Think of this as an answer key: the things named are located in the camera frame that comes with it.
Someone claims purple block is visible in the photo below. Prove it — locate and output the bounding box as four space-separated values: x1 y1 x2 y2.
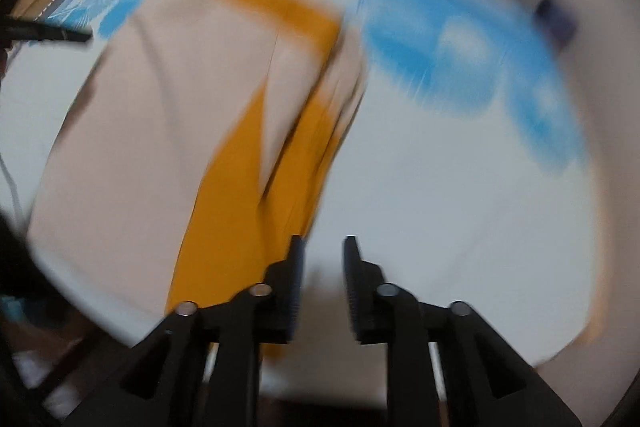
532 0 578 50

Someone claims beige and yellow jacket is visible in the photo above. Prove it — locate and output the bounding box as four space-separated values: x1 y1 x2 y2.
27 0 371 358

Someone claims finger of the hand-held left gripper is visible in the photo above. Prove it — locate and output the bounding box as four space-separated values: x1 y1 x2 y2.
0 16 93 45

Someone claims blue and white printed mat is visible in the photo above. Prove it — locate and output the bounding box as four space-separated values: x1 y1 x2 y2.
0 0 601 368

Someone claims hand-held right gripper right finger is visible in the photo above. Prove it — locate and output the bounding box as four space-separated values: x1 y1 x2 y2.
342 235 581 427

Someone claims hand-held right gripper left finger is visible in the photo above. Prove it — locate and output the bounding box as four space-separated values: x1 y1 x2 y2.
62 234 306 427

